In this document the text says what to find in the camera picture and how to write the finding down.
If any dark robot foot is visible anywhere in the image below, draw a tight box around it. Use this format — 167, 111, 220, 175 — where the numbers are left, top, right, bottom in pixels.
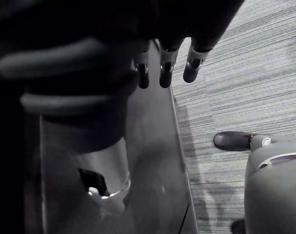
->
231, 218, 246, 234
213, 131, 254, 151

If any silver robot leg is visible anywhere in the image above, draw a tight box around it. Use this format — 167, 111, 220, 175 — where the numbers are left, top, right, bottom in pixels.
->
243, 134, 296, 234

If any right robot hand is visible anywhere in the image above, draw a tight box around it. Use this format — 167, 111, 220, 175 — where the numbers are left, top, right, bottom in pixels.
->
0, 0, 246, 199

